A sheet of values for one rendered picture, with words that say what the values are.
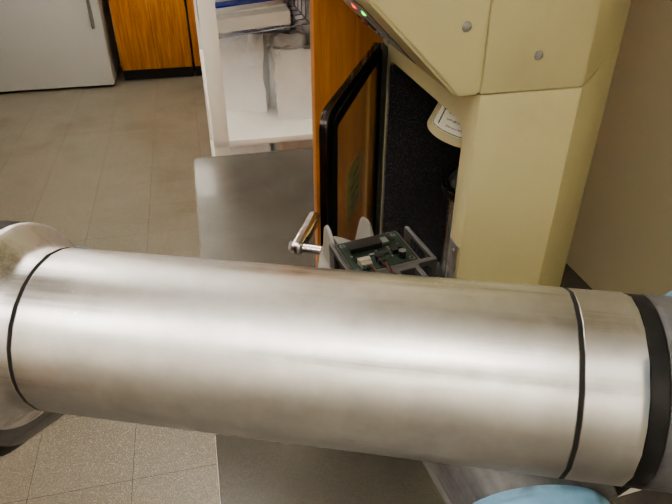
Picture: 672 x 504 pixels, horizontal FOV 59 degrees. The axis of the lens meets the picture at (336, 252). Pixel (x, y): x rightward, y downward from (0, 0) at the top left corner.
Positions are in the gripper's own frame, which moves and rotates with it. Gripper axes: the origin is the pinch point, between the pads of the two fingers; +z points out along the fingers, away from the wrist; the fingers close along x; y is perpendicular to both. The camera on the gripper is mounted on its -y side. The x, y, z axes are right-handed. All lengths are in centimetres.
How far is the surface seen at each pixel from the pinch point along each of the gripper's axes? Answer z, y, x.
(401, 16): 2.5, 21.1, -7.7
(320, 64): 39.0, 6.4, -12.0
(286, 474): 0.6, -32.9, 7.7
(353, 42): 38.4, 9.1, -17.1
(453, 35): 1.9, 19.1, -12.7
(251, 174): 89, -35, -9
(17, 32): 504, -82, 89
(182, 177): 295, -132, -3
